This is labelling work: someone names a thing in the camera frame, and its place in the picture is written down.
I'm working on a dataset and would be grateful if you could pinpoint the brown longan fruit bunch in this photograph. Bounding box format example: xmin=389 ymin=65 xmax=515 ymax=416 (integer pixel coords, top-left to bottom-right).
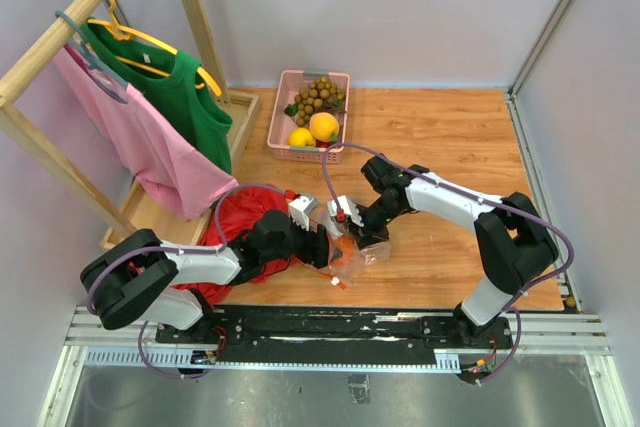
xmin=284 ymin=75 xmax=347 ymax=127

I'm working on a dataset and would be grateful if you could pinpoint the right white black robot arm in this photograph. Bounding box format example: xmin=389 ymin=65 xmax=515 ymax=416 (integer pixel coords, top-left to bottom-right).
xmin=340 ymin=156 xmax=559 ymax=347

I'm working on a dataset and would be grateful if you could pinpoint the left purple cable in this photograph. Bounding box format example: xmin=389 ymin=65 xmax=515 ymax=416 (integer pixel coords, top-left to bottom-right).
xmin=85 ymin=183 xmax=296 ymax=380

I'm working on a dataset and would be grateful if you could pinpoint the red cloth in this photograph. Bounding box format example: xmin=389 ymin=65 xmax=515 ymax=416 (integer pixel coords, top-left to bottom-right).
xmin=174 ymin=186 xmax=293 ymax=305

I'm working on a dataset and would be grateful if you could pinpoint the green fake leaf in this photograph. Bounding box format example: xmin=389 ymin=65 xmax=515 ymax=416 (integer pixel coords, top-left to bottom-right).
xmin=284 ymin=103 xmax=300 ymax=119

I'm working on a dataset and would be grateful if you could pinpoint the grey clothes hanger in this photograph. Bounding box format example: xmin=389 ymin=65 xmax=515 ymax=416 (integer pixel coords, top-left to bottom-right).
xmin=55 ymin=10 xmax=128 ymax=105

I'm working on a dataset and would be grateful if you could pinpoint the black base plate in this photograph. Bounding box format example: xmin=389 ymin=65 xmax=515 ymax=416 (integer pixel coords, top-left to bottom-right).
xmin=155 ymin=304 xmax=514 ymax=366

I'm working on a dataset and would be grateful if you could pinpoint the yellow fake lemon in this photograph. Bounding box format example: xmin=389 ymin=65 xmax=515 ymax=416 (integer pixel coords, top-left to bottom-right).
xmin=287 ymin=127 xmax=316 ymax=148

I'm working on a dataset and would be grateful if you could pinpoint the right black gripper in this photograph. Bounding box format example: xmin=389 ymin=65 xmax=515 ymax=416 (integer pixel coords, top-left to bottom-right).
xmin=347 ymin=197 xmax=404 ymax=250

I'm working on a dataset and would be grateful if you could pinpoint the wooden clothes rack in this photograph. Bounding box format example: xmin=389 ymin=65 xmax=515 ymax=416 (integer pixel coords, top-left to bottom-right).
xmin=1 ymin=0 xmax=236 ymax=249

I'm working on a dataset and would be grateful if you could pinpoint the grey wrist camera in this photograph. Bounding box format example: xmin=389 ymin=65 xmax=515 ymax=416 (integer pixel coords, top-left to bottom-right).
xmin=327 ymin=195 xmax=364 ymax=227
xmin=288 ymin=194 xmax=318 ymax=231

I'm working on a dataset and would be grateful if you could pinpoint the pink shirt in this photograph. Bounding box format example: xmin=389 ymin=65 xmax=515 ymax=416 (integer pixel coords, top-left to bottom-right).
xmin=53 ymin=48 xmax=238 ymax=220

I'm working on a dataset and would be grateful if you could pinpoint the orange fake orange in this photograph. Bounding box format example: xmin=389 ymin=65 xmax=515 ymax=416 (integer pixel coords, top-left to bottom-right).
xmin=329 ymin=236 xmax=357 ymax=268

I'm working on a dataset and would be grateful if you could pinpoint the small yellow fake fruit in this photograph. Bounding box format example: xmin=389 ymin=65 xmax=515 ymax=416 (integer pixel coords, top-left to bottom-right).
xmin=309 ymin=112 xmax=341 ymax=143

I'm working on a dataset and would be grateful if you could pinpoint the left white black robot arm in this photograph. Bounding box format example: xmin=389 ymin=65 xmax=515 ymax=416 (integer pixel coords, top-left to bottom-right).
xmin=80 ymin=210 xmax=331 ymax=343

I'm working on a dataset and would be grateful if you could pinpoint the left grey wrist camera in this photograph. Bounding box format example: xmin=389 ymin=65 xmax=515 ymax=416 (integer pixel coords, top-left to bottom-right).
xmin=288 ymin=194 xmax=318 ymax=231

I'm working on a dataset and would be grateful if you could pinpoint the clear zip bag orange seal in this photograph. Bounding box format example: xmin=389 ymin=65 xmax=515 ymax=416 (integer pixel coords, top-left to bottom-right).
xmin=311 ymin=209 xmax=391 ymax=290

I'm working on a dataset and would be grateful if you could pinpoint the pink plastic basket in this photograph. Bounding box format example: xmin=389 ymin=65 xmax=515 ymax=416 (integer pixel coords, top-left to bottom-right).
xmin=267 ymin=70 xmax=350 ymax=163

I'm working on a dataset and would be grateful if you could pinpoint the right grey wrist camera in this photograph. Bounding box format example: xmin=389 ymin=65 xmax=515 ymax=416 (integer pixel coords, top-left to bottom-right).
xmin=327 ymin=195 xmax=364 ymax=227

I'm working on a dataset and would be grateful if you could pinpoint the green shirt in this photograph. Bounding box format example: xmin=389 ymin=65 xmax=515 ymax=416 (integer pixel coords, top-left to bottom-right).
xmin=81 ymin=22 xmax=233 ymax=173

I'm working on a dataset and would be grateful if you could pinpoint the yellow clothes hanger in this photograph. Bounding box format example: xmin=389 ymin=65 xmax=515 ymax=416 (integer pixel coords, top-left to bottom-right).
xmin=82 ymin=0 xmax=223 ymax=97

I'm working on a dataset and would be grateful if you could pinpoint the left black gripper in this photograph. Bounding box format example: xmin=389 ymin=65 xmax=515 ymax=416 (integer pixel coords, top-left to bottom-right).
xmin=262 ymin=214 xmax=343 ymax=269

